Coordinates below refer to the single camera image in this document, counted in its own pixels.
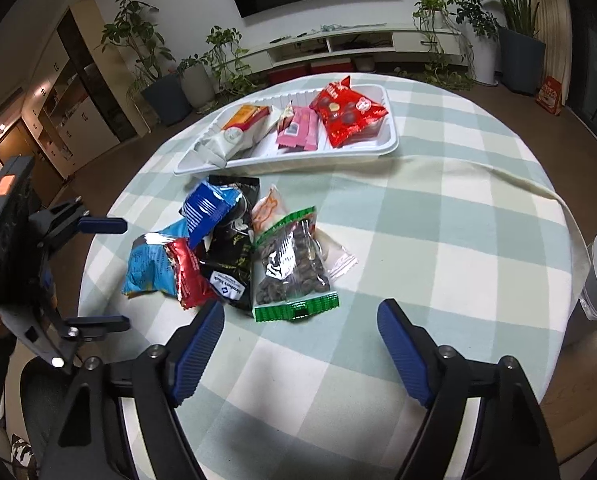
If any trailing green plant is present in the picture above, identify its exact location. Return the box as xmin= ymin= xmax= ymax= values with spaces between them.
xmin=206 ymin=26 xmax=259 ymax=98

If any black white patterned cloth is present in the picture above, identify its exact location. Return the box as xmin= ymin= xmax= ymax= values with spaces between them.
xmin=11 ymin=435 xmax=36 ymax=478

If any round table with checked cloth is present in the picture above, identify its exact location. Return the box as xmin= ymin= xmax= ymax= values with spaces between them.
xmin=77 ymin=72 xmax=591 ymax=480

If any pink snack packet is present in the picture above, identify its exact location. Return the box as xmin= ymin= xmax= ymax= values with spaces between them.
xmin=277 ymin=105 xmax=320 ymax=151

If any tall plant in blue pot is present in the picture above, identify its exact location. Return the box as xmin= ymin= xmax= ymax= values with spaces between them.
xmin=101 ymin=0 xmax=192 ymax=126

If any orange snack packet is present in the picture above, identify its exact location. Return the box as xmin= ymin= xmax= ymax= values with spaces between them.
xmin=222 ymin=104 xmax=272 ymax=131

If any bushy plant in white pot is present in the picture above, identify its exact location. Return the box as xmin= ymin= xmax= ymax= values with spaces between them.
xmin=451 ymin=0 xmax=501 ymax=85

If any hanging pothos plant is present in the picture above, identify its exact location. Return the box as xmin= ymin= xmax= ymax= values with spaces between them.
xmin=412 ymin=0 xmax=476 ymax=92

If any light blue snack packet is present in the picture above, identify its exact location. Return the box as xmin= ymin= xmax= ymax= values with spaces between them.
xmin=122 ymin=220 xmax=192 ymax=297

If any red paper bag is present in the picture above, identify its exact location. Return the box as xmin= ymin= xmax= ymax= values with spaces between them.
xmin=535 ymin=76 xmax=564 ymax=117

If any beige wall cabinet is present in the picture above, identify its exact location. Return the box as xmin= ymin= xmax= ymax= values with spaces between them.
xmin=0 ymin=7 xmax=139 ymax=196

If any large-leaf plant in blue pot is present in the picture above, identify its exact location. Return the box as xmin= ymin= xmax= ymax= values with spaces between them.
xmin=461 ymin=0 xmax=549 ymax=95

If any large red snack packet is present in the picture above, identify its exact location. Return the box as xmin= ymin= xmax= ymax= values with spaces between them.
xmin=309 ymin=75 xmax=389 ymax=148

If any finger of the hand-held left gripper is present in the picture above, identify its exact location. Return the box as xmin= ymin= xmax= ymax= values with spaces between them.
xmin=1 ymin=304 xmax=130 ymax=372
xmin=31 ymin=196 xmax=128 ymax=257

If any large white snack packet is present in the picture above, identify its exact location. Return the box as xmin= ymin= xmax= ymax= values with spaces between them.
xmin=196 ymin=105 xmax=284 ymax=167

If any white television cabinet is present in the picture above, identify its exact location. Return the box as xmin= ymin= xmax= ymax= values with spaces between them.
xmin=241 ymin=23 xmax=466 ymax=86

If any beige curtain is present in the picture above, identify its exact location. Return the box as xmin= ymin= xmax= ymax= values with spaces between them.
xmin=525 ymin=0 xmax=574 ymax=106

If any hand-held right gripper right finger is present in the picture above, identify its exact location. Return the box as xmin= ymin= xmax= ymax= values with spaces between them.
xmin=377 ymin=298 xmax=561 ymax=480

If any red storage box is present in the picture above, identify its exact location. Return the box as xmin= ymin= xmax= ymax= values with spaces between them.
xmin=311 ymin=60 xmax=354 ymax=74
xmin=268 ymin=63 xmax=306 ymax=85

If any green-edged clear nut packet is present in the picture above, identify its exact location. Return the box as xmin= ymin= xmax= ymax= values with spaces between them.
xmin=251 ymin=206 xmax=340 ymax=323

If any white orange-print snack packet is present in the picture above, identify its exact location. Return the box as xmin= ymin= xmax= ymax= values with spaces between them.
xmin=251 ymin=185 xmax=292 ymax=233

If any small red snack packet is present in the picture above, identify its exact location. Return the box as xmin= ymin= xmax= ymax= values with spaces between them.
xmin=164 ymin=238 xmax=220 ymax=311

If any person's left leg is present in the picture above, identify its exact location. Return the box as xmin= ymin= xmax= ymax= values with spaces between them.
xmin=18 ymin=360 xmax=74 ymax=461

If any black snack packet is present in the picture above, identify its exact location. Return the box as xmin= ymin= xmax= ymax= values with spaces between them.
xmin=198 ymin=175 xmax=262 ymax=311

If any plant in grey pot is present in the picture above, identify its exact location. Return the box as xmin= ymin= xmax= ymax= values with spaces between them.
xmin=177 ymin=54 xmax=215 ymax=109

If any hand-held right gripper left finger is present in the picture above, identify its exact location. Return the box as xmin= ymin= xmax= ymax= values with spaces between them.
xmin=38 ymin=299 xmax=226 ymax=480

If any dark blue snack packet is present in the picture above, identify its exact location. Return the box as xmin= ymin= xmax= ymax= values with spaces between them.
xmin=181 ymin=181 xmax=252 ymax=250

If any white plastic tray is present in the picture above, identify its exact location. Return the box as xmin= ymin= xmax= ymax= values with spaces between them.
xmin=173 ymin=83 xmax=400 ymax=176

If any small clear snack packet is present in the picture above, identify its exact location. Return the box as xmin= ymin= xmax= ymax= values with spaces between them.
xmin=313 ymin=227 xmax=358 ymax=281

